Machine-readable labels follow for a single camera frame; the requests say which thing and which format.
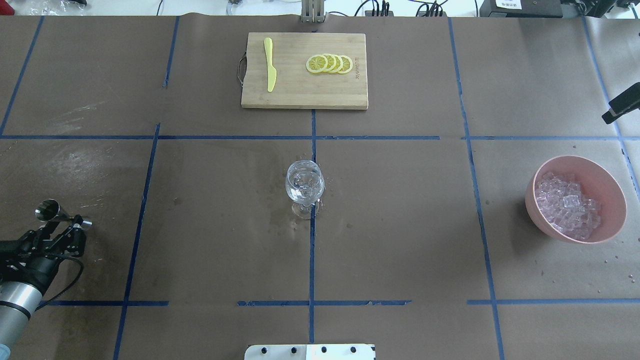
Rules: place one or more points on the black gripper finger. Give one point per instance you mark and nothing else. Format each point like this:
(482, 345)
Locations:
(619, 107)

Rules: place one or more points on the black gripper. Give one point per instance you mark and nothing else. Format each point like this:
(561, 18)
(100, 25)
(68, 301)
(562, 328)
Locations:
(36, 266)

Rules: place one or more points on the steel double jigger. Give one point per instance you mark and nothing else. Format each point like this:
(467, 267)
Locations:
(50, 211)

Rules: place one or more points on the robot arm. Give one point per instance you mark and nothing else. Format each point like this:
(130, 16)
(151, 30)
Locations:
(18, 303)

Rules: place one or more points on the pile of ice cubes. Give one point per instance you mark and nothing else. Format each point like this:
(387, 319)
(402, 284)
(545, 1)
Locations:
(562, 202)

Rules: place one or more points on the clear wine glass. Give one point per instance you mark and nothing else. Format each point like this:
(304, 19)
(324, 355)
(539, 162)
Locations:
(304, 185)

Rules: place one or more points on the pink bowl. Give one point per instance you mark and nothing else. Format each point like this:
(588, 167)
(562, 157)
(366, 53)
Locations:
(597, 183)

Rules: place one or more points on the black box device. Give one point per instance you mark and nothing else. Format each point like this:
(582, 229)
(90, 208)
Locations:
(521, 9)

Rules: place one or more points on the clear plastic bag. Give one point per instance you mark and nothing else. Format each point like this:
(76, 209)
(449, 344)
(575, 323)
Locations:
(53, 8)

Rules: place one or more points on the yellow plastic knife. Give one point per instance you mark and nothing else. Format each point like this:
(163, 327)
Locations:
(268, 46)

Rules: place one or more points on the bamboo cutting board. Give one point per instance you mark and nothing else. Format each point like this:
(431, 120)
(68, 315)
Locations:
(296, 88)

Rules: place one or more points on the back lemon slice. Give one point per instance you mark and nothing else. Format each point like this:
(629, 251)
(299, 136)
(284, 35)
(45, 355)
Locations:
(347, 65)

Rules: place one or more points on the lemon slice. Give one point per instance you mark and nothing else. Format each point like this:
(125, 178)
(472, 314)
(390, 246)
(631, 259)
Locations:
(330, 63)
(337, 64)
(347, 65)
(317, 64)

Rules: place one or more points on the front lemon slice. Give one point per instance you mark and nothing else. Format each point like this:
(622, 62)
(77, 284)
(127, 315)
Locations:
(317, 64)

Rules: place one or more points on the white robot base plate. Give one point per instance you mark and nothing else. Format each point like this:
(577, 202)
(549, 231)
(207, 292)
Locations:
(327, 351)

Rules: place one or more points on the aluminium frame post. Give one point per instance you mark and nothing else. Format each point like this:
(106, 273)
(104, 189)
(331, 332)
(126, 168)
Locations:
(313, 11)

